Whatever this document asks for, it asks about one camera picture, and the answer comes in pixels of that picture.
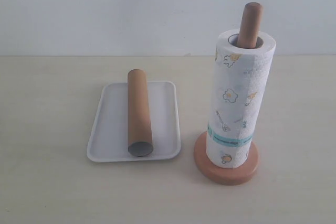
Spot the brown cardboard tube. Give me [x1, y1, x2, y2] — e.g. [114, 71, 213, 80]
[128, 69, 153, 157]

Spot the printed white paper towel roll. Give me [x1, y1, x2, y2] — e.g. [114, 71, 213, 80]
[206, 29, 276, 169]

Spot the wooden paper towel holder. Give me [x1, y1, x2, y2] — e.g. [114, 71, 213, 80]
[194, 2, 263, 185]

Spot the white rectangular tray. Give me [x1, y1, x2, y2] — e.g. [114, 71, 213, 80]
[87, 81, 181, 163]

